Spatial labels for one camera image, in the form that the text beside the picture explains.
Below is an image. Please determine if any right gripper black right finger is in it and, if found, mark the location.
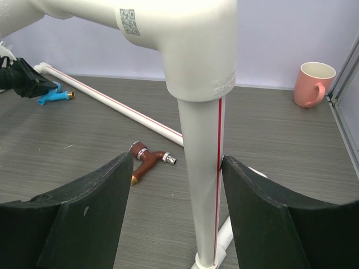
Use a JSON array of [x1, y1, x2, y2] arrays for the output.
[[222, 156, 358, 268]]

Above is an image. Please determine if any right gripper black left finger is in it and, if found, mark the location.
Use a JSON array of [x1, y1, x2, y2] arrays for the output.
[[1, 153, 133, 268]]

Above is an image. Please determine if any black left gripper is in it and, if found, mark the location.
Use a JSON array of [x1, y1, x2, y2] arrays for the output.
[[1, 56, 57, 98]]

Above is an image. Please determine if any blue plastic faucet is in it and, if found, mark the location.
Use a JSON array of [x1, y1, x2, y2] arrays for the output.
[[37, 82, 75, 105]]

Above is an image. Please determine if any white PVC pipe frame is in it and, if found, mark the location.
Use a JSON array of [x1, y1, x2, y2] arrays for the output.
[[0, 0, 267, 269]]

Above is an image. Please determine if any brown plastic faucet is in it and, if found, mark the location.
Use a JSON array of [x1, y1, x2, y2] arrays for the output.
[[130, 141, 177, 185]]

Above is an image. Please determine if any aluminium corner profile right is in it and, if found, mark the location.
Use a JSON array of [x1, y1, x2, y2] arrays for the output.
[[327, 40, 358, 174]]

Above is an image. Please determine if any pink ceramic mug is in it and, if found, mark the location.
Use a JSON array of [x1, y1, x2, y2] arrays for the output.
[[293, 62, 336, 108]]

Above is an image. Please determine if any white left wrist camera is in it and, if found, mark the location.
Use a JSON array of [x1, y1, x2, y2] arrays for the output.
[[1, 40, 16, 68]]

